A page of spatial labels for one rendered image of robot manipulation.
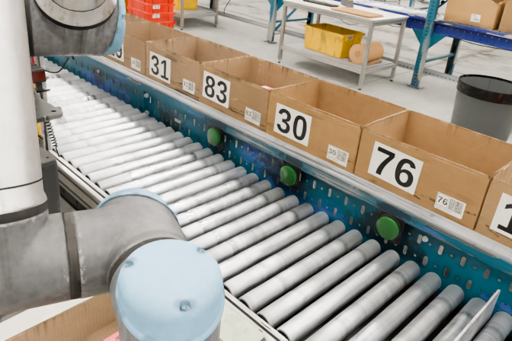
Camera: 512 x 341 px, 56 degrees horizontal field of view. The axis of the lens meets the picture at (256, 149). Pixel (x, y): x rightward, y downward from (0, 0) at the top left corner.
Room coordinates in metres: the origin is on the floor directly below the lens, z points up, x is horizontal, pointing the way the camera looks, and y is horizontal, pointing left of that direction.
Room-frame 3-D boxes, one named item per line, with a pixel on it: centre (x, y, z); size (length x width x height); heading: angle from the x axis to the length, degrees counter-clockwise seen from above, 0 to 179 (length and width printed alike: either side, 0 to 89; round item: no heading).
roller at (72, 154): (1.76, 0.54, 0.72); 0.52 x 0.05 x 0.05; 137
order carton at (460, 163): (1.36, -0.56, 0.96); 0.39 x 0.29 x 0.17; 47
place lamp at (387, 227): (1.21, -0.40, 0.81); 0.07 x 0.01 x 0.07; 47
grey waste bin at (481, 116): (3.68, -1.76, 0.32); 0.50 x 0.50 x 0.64
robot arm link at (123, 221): (0.43, 0.12, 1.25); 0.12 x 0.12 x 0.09; 27
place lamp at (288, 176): (1.47, -0.12, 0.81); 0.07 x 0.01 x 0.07; 47
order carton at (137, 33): (2.43, 0.60, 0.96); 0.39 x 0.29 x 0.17; 47
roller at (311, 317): (1.01, -0.27, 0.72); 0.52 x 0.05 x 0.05; 137
